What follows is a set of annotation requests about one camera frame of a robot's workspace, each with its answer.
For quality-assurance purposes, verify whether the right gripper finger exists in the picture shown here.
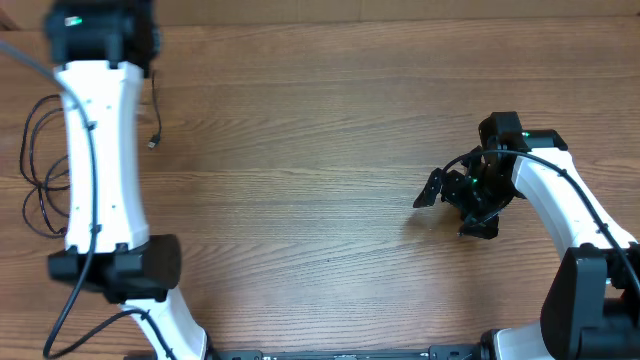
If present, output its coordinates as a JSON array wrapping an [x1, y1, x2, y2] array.
[[457, 213, 499, 239], [413, 168, 443, 208]]

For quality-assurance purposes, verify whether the black USB cable thin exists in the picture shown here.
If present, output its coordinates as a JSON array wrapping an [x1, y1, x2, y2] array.
[[148, 70, 163, 150]]

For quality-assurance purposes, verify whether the black USB cable thick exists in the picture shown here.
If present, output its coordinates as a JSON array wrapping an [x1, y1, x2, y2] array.
[[19, 95, 69, 191]]

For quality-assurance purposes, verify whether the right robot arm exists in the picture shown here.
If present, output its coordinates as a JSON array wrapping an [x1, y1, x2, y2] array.
[[413, 112, 639, 359]]

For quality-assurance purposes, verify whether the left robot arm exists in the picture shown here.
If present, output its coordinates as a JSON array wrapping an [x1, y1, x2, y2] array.
[[45, 1, 213, 359]]

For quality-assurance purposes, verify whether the cardboard wall panel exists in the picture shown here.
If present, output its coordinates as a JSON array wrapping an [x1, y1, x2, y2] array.
[[0, 0, 640, 31]]

